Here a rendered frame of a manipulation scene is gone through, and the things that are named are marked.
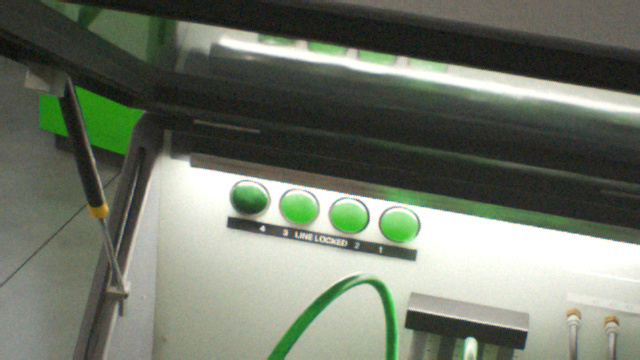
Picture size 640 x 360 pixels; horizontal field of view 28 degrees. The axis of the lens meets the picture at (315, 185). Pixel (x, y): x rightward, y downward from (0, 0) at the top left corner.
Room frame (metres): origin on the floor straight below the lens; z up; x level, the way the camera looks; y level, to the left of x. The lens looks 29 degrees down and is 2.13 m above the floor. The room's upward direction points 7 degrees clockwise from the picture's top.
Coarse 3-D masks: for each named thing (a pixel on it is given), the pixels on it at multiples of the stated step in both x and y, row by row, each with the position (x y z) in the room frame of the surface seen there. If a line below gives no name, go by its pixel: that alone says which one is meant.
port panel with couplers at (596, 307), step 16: (576, 272) 1.28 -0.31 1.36; (560, 288) 1.28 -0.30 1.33; (576, 288) 1.28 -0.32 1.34; (592, 288) 1.28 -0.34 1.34; (608, 288) 1.27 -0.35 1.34; (624, 288) 1.27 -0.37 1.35; (560, 304) 1.28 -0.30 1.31; (576, 304) 1.28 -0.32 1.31; (592, 304) 1.28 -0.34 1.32; (608, 304) 1.27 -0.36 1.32; (624, 304) 1.27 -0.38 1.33; (560, 320) 1.28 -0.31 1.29; (576, 320) 1.26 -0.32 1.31; (592, 320) 1.28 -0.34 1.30; (608, 320) 1.27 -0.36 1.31; (624, 320) 1.27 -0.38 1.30; (560, 336) 1.28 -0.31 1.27; (592, 336) 1.28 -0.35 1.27; (608, 336) 1.24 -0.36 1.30; (624, 336) 1.27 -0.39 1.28; (544, 352) 1.28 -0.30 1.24; (560, 352) 1.28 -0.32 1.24; (592, 352) 1.27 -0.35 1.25; (624, 352) 1.27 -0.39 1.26
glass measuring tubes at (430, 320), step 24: (408, 312) 1.27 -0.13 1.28; (432, 312) 1.26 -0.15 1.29; (456, 312) 1.27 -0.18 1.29; (480, 312) 1.28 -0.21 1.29; (504, 312) 1.28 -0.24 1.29; (408, 336) 1.29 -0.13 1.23; (432, 336) 1.29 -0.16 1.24; (456, 336) 1.26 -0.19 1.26; (480, 336) 1.26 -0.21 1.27; (504, 336) 1.25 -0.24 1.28
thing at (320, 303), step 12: (348, 276) 1.11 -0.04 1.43; (360, 276) 1.12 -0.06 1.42; (372, 276) 1.14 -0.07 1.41; (336, 288) 1.08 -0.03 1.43; (348, 288) 1.09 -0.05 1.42; (384, 288) 1.17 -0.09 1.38; (324, 300) 1.06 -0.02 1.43; (384, 300) 1.18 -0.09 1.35; (312, 312) 1.04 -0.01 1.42; (384, 312) 1.20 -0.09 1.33; (300, 324) 1.02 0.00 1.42; (396, 324) 1.21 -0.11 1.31; (288, 336) 1.01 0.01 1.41; (396, 336) 1.21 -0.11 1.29; (276, 348) 1.00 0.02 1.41; (288, 348) 1.00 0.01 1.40; (396, 348) 1.21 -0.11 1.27
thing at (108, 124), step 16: (48, 96) 3.92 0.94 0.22; (80, 96) 3.87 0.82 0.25; (96, 96) 3.85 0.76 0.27; (48, 112) 3.92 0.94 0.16; (96, 112) 3.85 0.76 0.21; (112, 112) 3.83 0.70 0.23; (128, 112) 3.80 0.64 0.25; (48, 128) 3.92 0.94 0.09; (64, 128) 3.90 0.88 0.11; (96, 128) 3.85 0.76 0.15; (112, 128) 3.82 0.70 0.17; (128, 128) 3.80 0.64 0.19; (64, 144) 3.95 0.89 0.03; (96, 144) 3.85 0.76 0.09; (112, 144) 3.83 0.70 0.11; (96, 160) 3.90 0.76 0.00; (112, 160) 3.87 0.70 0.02
